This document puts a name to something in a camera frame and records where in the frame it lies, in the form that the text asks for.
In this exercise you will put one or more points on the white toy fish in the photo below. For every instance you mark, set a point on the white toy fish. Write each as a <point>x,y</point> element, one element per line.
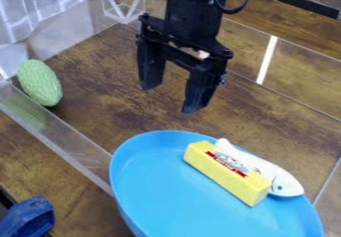
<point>284,185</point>

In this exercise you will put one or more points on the blue oval tray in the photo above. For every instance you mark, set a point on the blue oval tray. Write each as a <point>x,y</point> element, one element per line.
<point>167,200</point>

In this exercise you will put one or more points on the blue clamp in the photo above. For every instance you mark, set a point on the blue clamp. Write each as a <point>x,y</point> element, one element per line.
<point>28,219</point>

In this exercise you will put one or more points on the yellow butter block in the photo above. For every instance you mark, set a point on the yellow butter block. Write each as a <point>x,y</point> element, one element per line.
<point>240,181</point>

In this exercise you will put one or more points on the clear acrylic corner bracket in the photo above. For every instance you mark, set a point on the clear acrylic corner bracket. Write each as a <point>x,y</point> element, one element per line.
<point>121,12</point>

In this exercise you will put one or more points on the green bitter gourd toy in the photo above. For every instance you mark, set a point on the green bitter gourd toy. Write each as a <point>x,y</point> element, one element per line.
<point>40,83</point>

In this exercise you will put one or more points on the clear acrylic front barrier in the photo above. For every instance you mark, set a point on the clear acrylic front barrier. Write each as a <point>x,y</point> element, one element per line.
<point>70,145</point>

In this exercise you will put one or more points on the clear acrylic back barrier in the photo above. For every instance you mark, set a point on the clear acrylic back barrier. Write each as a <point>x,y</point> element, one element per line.
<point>288,69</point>

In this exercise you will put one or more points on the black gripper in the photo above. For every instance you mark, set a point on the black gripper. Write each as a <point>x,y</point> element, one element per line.
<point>183,38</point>

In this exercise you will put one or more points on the clear acrylic barrier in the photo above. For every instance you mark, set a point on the clear acrylic barrier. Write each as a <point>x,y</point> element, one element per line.
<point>70,145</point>
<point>288,69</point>

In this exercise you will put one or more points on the white patterned curtain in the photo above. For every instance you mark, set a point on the white patterned curtain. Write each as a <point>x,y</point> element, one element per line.
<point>21,16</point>

